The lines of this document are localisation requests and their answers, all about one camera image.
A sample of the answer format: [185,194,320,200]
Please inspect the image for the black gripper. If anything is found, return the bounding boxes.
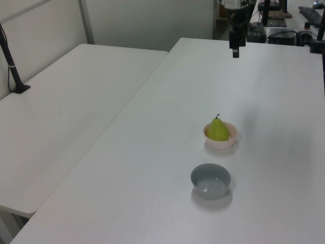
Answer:
[226,7,251,59]

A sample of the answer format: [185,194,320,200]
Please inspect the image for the green pear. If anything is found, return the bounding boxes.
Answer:
[208,113,231,141]

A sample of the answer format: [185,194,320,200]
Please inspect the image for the pink bowl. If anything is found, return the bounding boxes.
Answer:
[203,121,238,150]

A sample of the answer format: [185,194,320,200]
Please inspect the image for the grey bowl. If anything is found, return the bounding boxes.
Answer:
[190,163,232,200]

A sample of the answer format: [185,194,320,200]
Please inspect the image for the black box with green label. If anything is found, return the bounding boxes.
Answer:
[246,22,267,43]

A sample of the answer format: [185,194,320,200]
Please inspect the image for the black monitor stand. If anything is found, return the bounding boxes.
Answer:
[262,0,288,28]

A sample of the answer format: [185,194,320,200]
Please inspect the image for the black electronics box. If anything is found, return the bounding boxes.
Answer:
[267,27,298,46]

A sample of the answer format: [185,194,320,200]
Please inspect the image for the brown wooden board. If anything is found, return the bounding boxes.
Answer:
[268,9,293,19]

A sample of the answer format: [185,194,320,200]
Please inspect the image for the black keyboard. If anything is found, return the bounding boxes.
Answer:
[298,6,325,27]

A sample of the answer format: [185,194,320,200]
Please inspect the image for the black clamped camera pole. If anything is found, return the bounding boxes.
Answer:
[309,15,325,54]

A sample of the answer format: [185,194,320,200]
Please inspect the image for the white partition frame post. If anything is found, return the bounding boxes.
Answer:
[77,0,95,45]

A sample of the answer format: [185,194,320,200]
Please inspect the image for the black camera pole with base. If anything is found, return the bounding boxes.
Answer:
[0,22,31,94]

